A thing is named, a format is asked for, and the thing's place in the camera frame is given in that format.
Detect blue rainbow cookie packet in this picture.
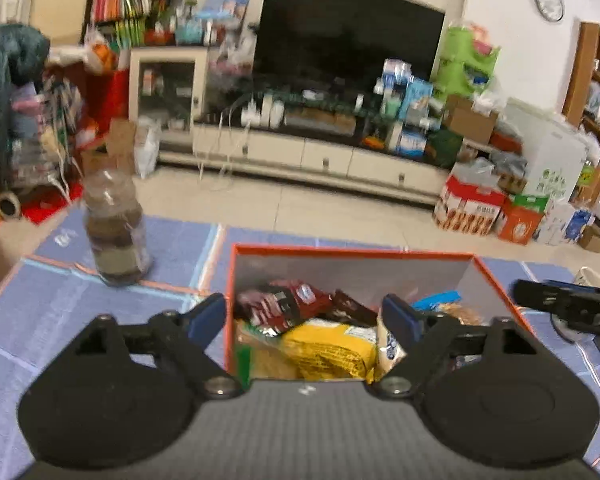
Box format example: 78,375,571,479
412,290,484,325

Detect beige blue snack bag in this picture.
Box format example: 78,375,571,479
375,310,406,382

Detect green-edged cracker packet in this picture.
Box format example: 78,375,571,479
234,321,302,385

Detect dark brown snack wrapper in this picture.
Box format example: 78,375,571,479
323,289,378,328

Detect red white snack packet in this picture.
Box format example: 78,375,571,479
234,280,332,337

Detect golden yellow snack bag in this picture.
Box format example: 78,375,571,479
279,318,377,382

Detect white patterned cup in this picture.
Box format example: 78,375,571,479
573,266,600,288

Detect orange cardboard box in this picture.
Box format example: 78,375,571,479
224,244,532,373

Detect red white cardboard box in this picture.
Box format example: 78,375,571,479
434,176,506,236

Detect blue checked tablecloth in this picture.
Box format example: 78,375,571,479
0,209,600,479

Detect glass jar dark contents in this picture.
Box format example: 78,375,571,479
83,169,151,286

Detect white TV cabinet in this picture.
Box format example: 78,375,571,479
158,124,449,206

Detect wooden bookshelf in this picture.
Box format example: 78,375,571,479
561,20,600,162

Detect white glass-door cabinet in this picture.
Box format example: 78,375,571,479
129,47,209,132

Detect green plastic shelf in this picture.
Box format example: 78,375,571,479
432,26,501,102

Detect black television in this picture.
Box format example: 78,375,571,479
253,0,444,90

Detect teal puffer jacket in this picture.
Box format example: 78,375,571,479
0,23,50,167

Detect wall clock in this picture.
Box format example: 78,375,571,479
534,0,565,24

